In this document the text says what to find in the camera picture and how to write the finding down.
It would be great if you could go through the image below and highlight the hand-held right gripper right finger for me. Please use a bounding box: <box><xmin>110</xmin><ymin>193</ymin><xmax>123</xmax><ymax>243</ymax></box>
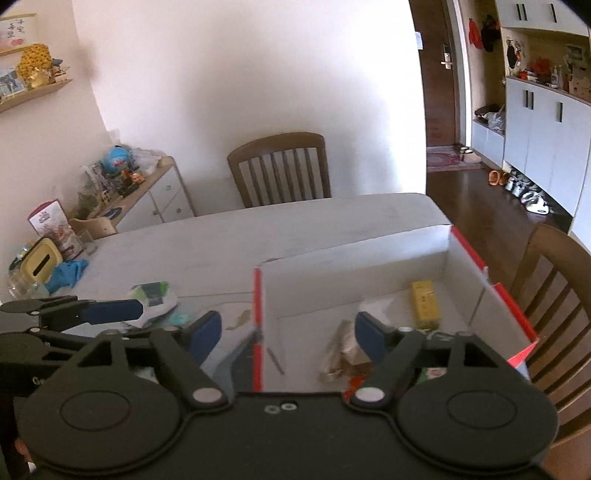
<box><xmin>348</xmin><ymin>311</ymin><xmax>511</xmax><ymax>409</ymax></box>

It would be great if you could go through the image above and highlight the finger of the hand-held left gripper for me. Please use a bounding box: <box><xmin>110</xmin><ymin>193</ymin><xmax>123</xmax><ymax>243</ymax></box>
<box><xmin>0</xmin><ymin>295</ymin><xmax>144</xmax><ymax>326</ymax></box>
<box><xmin>0</xmin><ymin>318</ymin><xmax>95</xmax><ymax>360</ymax></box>

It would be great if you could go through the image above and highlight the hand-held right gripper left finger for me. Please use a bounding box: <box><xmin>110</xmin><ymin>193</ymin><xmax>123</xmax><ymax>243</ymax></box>
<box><xmin>60</xmin><ymin>311</ymin><xmax>230</xmax><ymax>410</ymax></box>

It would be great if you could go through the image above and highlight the silver snack wrapper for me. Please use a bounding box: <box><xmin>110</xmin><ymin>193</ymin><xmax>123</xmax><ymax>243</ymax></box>
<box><xmin>318</xmin><ymin>319</ymin><xmax>372</xmax><ymax>384</ymax></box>

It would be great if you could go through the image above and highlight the white plastic bag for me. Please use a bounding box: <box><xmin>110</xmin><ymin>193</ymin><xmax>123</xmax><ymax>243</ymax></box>
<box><xmin>124</xmin><ymin>280</ymin><xmax>180</xmax><ymax>329</ymax></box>

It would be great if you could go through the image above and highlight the red orange toy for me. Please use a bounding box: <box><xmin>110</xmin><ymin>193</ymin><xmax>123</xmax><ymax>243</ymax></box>
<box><xmin>344</xmin><ymin>375</ymin><xmax>370</xmax><ymax>398</ymax></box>

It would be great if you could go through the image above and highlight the small yellow box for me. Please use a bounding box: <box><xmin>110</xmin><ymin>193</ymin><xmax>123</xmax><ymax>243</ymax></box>
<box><xmin>411</xmin><ymin>280</ymin><xmax>441</xmax><ymax>330</ymax></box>

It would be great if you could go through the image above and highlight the red cardboard box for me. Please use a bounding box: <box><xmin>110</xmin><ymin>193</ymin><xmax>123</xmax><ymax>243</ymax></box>
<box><xmin>252</xmin><ymin>224</ymin><xmax>541</xmax><ymax>393</ymax></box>

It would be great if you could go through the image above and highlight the round fish print placemat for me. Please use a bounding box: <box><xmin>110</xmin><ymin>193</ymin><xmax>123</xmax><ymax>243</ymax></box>
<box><xmin>178</xmin><ymin>295</ymin><xmax>257</xmax><ymax>352</ymax></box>

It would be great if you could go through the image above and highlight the tall glass jar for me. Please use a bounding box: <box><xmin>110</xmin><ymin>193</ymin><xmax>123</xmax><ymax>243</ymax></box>
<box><xmin>7</xmin><ymin>249</ymin><xmax>47</xmax><ymax>301</ymax></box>

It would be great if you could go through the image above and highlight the blue cloth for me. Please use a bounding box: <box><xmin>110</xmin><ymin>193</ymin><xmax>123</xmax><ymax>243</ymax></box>
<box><xmin>46</xmin><ymin>258</ymin><xmax>90</xmax><ymax>294</ymax></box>

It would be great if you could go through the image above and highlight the yellow tissue box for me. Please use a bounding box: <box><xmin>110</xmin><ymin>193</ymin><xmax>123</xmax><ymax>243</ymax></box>
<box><xmin>21</xmin><ymin>237</ymin><xmax>63</xmax><ymax>282</ymax></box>

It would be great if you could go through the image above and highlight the wooden holder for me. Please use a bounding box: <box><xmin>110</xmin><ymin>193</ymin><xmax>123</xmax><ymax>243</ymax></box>
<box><xmin>69</xmin><ymin>216</ymin><xmax>118</xmax><ymax>241</ymax></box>

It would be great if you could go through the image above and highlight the red white carton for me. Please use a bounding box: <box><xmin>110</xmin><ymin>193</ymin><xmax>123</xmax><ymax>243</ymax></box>
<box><xmin>28</xmin><ymin>198</ymin><xmax>84</xmax><ymax>261</ymax></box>

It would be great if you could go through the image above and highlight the white wooden sideboard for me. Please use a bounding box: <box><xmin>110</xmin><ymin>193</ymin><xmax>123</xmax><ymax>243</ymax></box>
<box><xmin>108</xmin><ymin>156</ymin><xmax>197</xmax><ymax>234</ymax></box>

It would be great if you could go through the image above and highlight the blue globe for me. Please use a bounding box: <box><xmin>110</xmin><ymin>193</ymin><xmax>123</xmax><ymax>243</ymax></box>
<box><xmin>102</xmin><ymin>145</ymin><xmax>134</xmax><ymax>175</ymax></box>

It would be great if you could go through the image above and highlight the clear plastic bag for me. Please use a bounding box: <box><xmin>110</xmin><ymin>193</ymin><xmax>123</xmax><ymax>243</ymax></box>
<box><xmin>131</xmin><ymin>148</ymin><xmax>162</xmax><ymax>176</ymax></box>

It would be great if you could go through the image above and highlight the patterned door rug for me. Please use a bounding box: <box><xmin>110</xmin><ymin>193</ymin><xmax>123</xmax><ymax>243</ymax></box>
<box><xmin>426</xmin><ymin>145</ymin><xmax>485</xmax><ymax>173</ymax></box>

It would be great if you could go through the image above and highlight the wooden dining chair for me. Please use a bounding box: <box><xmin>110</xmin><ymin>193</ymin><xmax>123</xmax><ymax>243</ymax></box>
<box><xmin>508</xmin><ymin>224</ymin><xmax>591</xmax><ymax>467</ymax></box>
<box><xmin>226</xmin><ymin>132</ymin><xmax>332</xmax><ymax>209</ymax></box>

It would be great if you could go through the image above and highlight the row of shoes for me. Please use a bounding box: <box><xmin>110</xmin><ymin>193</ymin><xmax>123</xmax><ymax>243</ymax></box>
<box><xmin>488</xmin><ymin>168</ymin><xmax>552</xmax><ymax>215</ymax></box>

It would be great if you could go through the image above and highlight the brown wooden door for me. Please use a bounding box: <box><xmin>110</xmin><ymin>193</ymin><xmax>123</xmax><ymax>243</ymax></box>
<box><xmin>409</xmin><ymin>0</ymin><xmax>462</xmax><ymax>147</ymax></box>

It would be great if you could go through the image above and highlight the yellow flower ornament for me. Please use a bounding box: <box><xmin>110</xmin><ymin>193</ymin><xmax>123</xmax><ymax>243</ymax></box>
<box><xmin>17</xmin><ymin>43</ymin><xmax>51</xmax><ymax>90</ymax></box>

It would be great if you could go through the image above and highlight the framed calligraphy picture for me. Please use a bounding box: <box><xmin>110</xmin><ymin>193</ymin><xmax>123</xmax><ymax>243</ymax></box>
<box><xmin>0</xmin><ymin>13</ymin><xmax>38</xmax><ymax>51</ymax></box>

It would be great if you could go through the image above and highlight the black hanging bag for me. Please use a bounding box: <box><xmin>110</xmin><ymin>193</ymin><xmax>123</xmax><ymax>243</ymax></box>
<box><xmin>480</xmin><ymin>15</ymin><xmax>502</xmax><ymax>52</ymax></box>

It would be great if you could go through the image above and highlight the wooden wall shelf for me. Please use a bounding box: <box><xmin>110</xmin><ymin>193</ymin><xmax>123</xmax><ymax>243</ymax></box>
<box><xmin>0</xmin><ymin>78</ymin><xmax>74</xmax><ymax>114</ymax></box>

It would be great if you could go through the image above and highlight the white wooden cabinet wall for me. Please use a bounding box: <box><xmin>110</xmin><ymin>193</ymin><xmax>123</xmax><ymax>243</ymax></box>
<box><xmin>466</xmin><ymin>0</ymin><xmax>591</xmax><ymax>241</ymax></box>

